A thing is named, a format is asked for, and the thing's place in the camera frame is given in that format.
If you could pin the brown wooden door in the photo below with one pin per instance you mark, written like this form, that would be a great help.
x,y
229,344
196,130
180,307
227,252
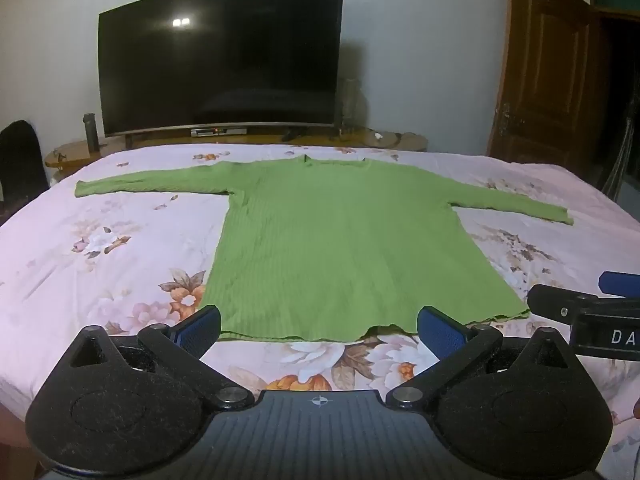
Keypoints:
x,y
545,75

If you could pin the silver set-top box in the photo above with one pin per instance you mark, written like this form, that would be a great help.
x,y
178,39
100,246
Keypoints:
x,y
217,132

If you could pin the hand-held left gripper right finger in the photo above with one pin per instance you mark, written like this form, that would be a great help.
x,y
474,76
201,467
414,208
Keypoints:
x,y
440,332

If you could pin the wooden television stand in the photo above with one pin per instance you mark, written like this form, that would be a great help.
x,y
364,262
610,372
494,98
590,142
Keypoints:
x,y
70,152

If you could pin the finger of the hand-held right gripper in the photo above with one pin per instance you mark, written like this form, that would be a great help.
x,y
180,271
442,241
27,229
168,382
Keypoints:
x,y
550,302
620,282

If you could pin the dark thermos bottle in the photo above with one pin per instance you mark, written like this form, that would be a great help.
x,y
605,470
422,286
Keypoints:
x,y
90,132

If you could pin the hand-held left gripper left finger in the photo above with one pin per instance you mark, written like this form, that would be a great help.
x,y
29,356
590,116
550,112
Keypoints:
x,y
197,332

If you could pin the pink floral bed sheet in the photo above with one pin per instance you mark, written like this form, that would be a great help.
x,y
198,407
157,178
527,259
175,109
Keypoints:
x,y
125,220

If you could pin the black curved television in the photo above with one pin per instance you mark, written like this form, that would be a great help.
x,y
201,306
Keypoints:
x,y
215,60

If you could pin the green ribbed sweater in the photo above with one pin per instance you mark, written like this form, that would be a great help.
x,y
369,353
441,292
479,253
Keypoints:
x,y
340,240

